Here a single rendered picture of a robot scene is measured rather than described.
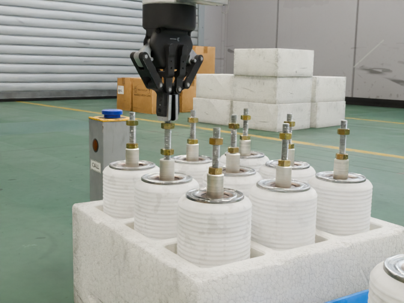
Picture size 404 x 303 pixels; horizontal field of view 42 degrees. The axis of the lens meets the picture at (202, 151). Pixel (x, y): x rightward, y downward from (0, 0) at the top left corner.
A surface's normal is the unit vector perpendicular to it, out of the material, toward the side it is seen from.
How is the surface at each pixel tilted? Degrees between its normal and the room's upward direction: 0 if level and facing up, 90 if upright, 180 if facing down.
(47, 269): 0
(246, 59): 90
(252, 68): 90
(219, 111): 90
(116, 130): 90
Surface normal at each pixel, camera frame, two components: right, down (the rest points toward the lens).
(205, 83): -0.71, 0.10
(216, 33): 0.67, 0.13
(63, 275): 0.02, -0.99
